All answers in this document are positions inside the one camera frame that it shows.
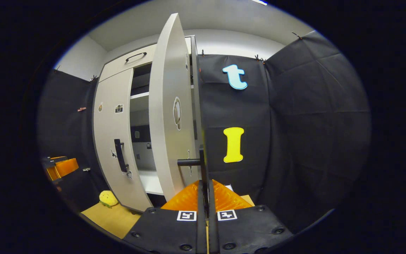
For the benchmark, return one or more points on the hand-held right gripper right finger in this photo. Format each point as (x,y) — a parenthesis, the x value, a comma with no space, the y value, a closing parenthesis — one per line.
(213,225)

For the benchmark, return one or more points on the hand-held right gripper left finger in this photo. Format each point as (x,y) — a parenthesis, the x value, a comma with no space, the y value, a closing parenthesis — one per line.
(202,218)

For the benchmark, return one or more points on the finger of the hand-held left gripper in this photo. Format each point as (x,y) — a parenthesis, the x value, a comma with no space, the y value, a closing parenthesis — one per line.
(51,161)
(65,166)

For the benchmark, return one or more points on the camera-sticker shoe cabinet door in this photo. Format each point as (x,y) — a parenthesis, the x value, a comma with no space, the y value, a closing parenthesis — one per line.
(109,141)

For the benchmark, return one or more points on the beige double-door shoe cabinet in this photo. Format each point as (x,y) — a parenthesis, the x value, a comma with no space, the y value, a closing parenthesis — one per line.
(141,123)

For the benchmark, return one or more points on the headphone-sticker shoe cabinet door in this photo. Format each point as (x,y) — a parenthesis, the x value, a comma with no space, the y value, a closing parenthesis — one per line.
(167,106)

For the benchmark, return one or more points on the yellow plush toy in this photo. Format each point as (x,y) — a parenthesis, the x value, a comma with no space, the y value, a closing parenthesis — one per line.
(108,198)

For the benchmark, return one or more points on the black clip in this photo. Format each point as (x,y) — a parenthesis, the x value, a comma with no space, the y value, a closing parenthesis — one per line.
(93,77)
(259,58)
(297,35)

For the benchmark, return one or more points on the black backdrop cloth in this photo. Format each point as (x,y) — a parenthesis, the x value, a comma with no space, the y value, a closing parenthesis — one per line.
(294,123)

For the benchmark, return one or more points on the long ceiling lamp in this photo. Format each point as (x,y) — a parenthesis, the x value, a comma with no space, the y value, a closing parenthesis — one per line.
(259,1)

